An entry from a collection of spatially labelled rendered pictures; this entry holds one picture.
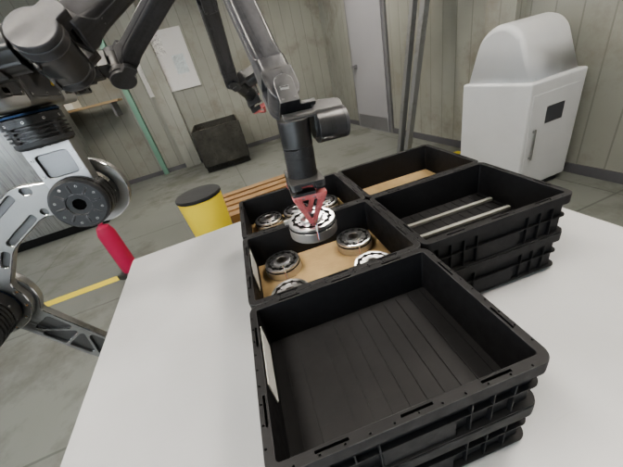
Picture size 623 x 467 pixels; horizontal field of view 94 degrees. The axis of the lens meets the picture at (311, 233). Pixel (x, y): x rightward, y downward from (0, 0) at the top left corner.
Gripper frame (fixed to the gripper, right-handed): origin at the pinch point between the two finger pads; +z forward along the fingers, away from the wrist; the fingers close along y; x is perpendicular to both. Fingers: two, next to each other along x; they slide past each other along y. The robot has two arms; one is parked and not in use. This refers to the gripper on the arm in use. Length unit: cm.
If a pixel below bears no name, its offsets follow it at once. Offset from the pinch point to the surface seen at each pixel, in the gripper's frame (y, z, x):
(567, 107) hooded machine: 131, 34, -224
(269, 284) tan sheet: 9.4, 23.0, 13.5
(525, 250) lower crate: -6, 22, -52
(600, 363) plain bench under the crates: -31, 32, -47
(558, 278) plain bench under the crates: -10, 31, -61
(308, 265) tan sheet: 12.4, 22.4, 1.5
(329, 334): -13.3, 22.2, 2.4
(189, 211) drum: 169, 60, 71
